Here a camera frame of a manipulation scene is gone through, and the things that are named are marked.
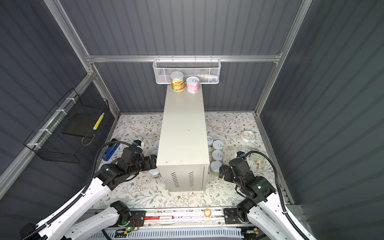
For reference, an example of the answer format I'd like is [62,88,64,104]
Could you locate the yellow orange labelled can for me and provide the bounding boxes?
[170,71,185,92]

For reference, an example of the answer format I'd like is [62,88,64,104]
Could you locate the pink labelled can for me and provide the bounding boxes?
[186,77,200,94]

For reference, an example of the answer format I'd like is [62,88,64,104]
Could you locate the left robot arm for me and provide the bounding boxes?
[20,140,157,240]

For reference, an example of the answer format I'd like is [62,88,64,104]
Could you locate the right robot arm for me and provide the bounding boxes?
[219,151,315,240]

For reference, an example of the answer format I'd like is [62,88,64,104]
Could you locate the white metal cabinet counter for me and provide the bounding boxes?
[157,86,210,192]

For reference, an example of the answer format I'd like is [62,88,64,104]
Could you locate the small green white box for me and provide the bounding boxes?
[249,153,266,168]

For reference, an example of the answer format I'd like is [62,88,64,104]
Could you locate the blue stapler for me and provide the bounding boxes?
[102,139,120,162]

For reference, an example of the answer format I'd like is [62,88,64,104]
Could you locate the can left row front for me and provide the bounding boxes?
[149,168,161,179]

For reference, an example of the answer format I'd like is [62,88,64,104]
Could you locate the can left row far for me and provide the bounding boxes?
[153,140,160,150]

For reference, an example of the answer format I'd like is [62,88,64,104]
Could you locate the round white alarm clock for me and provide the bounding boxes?
[241,130,257,144]

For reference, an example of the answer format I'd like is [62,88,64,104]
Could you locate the yellow strip in basket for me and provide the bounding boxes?
[93,113,105,131]

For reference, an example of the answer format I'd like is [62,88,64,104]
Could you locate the red white marker pen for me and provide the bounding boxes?
[145,216,184,221]

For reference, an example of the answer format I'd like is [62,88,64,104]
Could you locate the tubes in white basket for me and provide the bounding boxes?
[198,74,219,83]

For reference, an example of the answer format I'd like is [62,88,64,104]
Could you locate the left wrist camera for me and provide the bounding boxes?
[133,140,142,148]

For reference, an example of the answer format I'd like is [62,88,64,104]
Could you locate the black wire basket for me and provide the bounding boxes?
[24,91,109,164]

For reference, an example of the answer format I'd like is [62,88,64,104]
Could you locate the white wire mesh basket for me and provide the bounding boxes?
[153,59,222,85]

